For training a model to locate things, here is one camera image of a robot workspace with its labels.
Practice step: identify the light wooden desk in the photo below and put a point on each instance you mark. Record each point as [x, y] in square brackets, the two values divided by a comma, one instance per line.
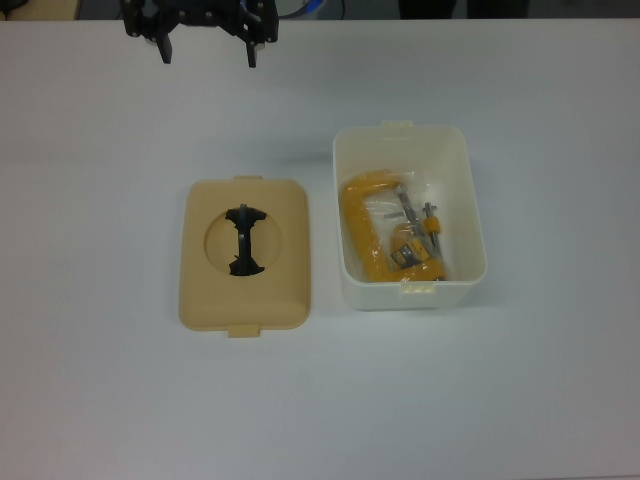
[35, 9]

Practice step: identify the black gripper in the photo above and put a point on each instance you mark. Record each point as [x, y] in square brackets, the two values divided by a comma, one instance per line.
[205, 12]

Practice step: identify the clear plastic bag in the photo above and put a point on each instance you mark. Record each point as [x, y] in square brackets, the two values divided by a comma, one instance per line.
[385, 200]

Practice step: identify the white plastic tool case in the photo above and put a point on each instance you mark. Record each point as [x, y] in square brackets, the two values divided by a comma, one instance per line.
[400, 150]

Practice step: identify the large yellow C-clamp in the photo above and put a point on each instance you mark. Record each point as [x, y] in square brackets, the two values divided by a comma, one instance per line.
[352, 220]

